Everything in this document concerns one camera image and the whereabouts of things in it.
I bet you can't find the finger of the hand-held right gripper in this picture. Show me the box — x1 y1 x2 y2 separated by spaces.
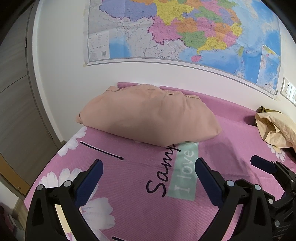
251 156 296 186

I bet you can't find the pink floral bedsheet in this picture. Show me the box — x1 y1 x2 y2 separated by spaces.
23 82 296 241

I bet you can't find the cream cloth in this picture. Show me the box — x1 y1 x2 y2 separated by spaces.
255 111 296 149

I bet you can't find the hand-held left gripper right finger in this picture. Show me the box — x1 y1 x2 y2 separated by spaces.
195 158 273 241

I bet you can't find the dusty pink jacket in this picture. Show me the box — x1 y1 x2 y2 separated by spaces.
76 85 222 147

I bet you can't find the colourful wall map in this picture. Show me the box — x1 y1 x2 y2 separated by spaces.
87 0 282 100

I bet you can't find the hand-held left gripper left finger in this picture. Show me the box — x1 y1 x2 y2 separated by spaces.
25 159 104 241

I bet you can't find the olive cloth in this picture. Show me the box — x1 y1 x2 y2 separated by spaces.
257 106 283 115

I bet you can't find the grey wardrobe door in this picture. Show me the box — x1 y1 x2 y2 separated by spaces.
0 5 63 202

